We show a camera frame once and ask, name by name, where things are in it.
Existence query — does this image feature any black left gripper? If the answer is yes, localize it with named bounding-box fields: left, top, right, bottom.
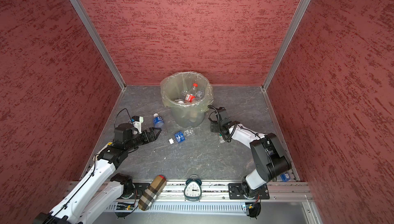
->
left=126, top=128, right=162, bottom=151

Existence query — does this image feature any blue label water bottle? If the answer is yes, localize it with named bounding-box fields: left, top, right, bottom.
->
left=153, top=113, right=164, bottom=128

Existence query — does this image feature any Pocari Sweat blue bottle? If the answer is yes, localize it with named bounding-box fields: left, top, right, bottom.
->
left=168, top=128, right=195, bottom=145

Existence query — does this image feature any red Coca-Cola bottle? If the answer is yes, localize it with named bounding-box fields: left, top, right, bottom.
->
left=185, top=83, right=198, bottom=103

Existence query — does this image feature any clear square green-cap bottle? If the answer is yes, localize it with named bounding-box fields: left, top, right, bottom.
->
left=219, top=134, right=226, bottom=144

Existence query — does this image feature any chrysanthemum tea bottle green neck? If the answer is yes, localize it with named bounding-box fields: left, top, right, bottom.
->
left=175, top=99, right=188, bottom=105

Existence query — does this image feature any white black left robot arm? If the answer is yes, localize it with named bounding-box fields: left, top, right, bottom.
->
left=33, top=123, right=161, bottom=224

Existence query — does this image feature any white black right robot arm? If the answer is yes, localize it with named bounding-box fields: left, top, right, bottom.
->
left=208, top=105, right=292, bottom=198

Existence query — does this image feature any clear plastic bin liner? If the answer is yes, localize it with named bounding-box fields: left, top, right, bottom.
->
left=160, top=71, right=213, bottom=113

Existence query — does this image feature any grey mesh waste bin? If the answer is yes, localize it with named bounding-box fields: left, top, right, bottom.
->
left=160, top=71, right=213, bottom=128

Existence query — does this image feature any plaid cylindrical case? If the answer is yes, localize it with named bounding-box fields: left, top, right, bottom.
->
left=138, top=175, right=167, bottom=211

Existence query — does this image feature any green alarm clock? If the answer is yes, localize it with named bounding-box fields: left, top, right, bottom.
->
left=183, top=175, right=202, bottom=201

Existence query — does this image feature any blue black utility knife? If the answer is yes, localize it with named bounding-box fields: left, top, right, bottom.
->
left=280, top=173, right=291, bottom=182

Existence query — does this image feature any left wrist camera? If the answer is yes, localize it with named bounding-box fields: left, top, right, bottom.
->
left=130, top=116, right=144, bottom=135

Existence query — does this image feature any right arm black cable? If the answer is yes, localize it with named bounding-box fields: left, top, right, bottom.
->
left=207, top=104, right=262, bottom=143

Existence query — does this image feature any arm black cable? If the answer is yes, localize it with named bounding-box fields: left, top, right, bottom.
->
left=207, top=104, right=262, bottom=143
left=113, top=108, right=133, bottom=129

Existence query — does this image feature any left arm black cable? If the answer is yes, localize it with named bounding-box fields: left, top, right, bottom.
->
left=113, top=108, right=133, bottom=129

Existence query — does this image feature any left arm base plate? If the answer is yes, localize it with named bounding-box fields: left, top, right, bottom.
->
left=120, top=183, right=149, bottom=199

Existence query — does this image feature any aluminium front rail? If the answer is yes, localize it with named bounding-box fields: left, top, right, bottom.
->
left=63, top=180, right=313, bottom=202

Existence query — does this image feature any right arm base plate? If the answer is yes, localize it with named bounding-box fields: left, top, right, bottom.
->
left=228, top=183, right=270, bottom=200

